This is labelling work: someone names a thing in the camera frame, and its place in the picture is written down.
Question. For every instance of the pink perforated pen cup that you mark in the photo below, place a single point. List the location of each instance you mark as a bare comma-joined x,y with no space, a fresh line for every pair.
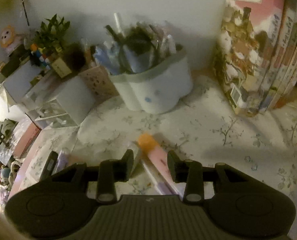
97,80

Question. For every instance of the clear plastic drawer tray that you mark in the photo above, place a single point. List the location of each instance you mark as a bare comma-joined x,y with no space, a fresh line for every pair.
69,151

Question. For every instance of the pink plush doll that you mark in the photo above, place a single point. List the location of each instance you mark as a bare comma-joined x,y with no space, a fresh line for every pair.
9,40

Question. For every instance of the white flower-shaped pen holder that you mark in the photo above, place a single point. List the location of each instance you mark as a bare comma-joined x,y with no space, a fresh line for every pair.
149,70

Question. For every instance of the floral tablecloth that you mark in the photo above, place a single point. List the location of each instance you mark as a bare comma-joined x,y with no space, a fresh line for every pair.
202,127

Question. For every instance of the pink book stack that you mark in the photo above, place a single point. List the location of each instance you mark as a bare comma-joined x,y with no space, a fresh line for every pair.
25,140

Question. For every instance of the colourful rubik cube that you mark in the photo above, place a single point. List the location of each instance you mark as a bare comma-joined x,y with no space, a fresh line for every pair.
39,58

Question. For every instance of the stack of cartoon books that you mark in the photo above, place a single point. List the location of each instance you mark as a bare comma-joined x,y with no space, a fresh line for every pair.
253,38

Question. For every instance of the white desktop drawer organizer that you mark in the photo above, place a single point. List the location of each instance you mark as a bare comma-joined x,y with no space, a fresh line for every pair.
55,103

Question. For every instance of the orange cap highlighter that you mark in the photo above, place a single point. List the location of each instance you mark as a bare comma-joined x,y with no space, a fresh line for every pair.
159,158

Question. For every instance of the potted green plant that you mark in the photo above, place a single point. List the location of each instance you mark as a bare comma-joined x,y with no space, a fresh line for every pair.
63,57

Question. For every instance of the small purple correction pen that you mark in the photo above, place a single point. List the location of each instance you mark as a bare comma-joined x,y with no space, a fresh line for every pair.
156,178

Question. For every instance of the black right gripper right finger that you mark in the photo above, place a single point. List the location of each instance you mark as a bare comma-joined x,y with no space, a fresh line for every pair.
189,172

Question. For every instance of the black marker pen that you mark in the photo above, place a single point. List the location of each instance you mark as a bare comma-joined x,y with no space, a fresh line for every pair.
49,166

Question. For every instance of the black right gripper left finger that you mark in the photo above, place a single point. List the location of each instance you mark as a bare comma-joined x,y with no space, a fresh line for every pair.
110,172

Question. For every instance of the white storage box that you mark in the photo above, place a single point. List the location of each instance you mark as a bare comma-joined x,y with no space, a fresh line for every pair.
18,83

